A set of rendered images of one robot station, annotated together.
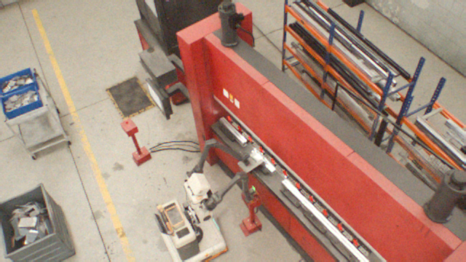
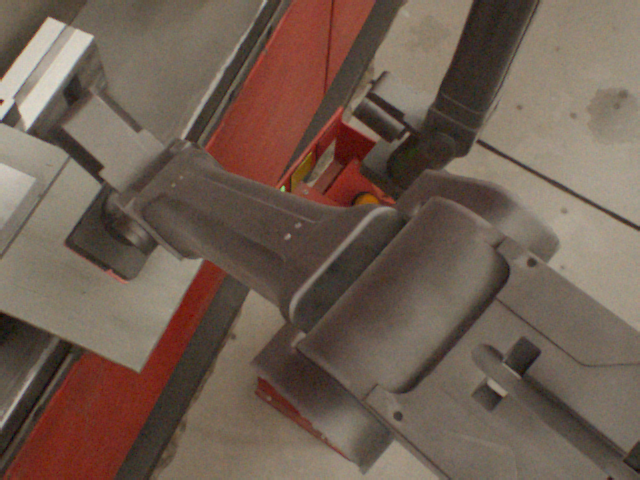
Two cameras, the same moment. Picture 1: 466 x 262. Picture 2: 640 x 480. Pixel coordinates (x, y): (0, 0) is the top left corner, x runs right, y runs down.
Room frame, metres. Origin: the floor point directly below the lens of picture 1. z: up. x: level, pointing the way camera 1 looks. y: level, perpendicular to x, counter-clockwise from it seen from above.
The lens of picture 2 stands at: (2.80, 0.27, 1.85)
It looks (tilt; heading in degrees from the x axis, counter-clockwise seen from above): 65 degrees down; 232
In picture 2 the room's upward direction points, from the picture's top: 6 degrees clockwise
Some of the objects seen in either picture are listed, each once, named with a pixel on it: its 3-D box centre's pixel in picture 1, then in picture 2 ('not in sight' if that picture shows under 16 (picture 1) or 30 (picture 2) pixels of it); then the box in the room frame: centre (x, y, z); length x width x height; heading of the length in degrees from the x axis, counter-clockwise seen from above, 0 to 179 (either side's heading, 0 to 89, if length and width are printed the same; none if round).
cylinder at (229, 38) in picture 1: (234, 25); not in sight; (3.36, -0.13, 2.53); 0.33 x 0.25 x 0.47; 33
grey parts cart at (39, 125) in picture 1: (34, 115); not in sight; (4.37, 3.00, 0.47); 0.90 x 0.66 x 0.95; 24
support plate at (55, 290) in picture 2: (250, 161); (68, 242); (2.76, -0.18, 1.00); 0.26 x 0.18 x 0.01; 123
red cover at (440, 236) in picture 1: (305, 122); not in sight; (2.29, -0.65, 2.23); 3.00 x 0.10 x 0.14; 33
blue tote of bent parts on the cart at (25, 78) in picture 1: (18, 84); not in sight; (4.60, 3.09, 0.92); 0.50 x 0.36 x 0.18; 114
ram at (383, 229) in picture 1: (301, 153); not in sight; (2.30, -0.65, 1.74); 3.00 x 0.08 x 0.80; 33
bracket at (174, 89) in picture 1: (180, 95); not in sight; (3.79, 0.63, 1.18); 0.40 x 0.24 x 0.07; 33
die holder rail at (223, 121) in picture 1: (233, 132); not in sight; (3.31, -0.01, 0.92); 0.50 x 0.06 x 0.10; 33
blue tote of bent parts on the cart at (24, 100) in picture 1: (22, 102); not in sight; (4.21, 2.94, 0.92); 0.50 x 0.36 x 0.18; 114
